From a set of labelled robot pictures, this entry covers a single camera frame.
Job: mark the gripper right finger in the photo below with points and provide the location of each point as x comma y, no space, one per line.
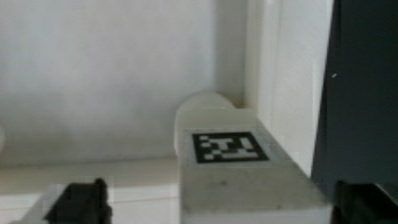
367,203

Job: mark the white square tabletop part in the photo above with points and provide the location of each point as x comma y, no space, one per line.
106,61

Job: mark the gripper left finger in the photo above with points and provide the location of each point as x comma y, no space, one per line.
81,207

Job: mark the white leg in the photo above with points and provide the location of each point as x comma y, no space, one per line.
244,186

